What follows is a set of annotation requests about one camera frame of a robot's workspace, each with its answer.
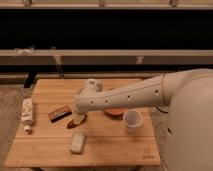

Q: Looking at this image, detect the white sponge block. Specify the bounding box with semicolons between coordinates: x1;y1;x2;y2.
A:
70;131;86;154

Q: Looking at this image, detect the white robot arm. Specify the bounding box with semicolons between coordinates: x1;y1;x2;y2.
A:
74;69;213;171

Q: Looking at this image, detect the wooden table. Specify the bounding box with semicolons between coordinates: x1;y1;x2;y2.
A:
5;79;160;168

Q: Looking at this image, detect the grey metal rail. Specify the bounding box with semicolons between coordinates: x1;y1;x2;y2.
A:
0;49;213;66

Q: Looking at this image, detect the brown sausage snack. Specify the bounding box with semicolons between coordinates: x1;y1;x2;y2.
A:
67;115;87;129

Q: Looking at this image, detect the orange ceramic bowl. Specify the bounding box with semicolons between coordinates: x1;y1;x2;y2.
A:
104;108;127;117

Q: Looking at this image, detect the white ceramic cup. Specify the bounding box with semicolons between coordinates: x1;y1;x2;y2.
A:
123;109;143;133

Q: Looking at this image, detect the white tube bottle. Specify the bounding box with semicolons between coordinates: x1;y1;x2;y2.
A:
21;98;34;132

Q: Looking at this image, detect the brown chocolate bar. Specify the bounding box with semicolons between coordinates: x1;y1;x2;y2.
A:
48;106;72;123

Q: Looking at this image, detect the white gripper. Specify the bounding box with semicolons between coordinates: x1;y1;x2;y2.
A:
80;78;102;94

